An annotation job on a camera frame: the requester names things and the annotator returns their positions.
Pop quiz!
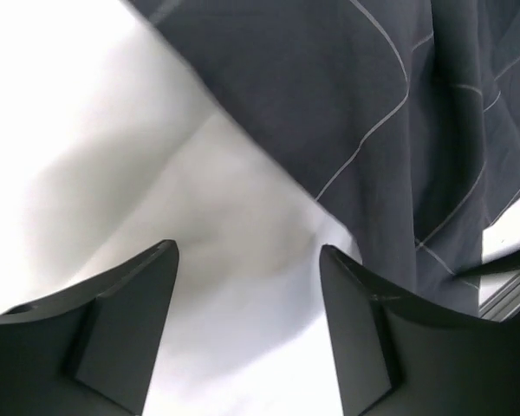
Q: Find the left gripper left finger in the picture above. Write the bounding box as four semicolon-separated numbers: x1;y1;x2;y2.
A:
0;240;179;416

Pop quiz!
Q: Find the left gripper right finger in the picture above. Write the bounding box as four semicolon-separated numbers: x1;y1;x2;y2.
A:
320;245;520;415

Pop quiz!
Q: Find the white pillow yellow edge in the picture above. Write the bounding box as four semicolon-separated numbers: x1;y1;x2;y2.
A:
0;1;353;415

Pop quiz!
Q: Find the dark grey checked pillowcase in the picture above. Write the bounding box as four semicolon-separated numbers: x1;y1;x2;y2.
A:
134;0;520;315

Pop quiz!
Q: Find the front aluminium rail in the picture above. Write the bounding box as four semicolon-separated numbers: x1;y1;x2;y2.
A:
479;270;520;322

